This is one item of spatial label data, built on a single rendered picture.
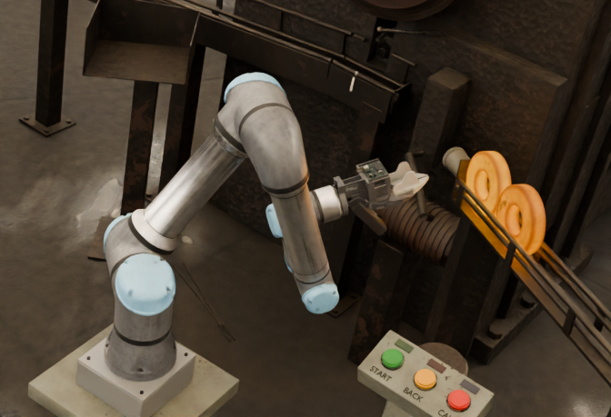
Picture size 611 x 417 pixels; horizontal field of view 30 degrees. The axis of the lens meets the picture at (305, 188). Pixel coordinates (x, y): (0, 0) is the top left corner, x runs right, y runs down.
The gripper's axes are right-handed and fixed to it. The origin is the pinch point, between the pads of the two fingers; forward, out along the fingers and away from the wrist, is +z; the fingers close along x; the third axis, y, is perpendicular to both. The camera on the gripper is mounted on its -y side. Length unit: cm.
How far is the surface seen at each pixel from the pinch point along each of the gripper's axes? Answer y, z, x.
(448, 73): 2.2, 20.9, 32.2
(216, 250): -62, -40, 68
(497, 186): -1.7, 14.5, -7.4
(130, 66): 4, -50, 72
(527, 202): 2.5, 15.7, -19.2
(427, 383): -4, -21, -50
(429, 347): -16.1, -13.2, -31.8
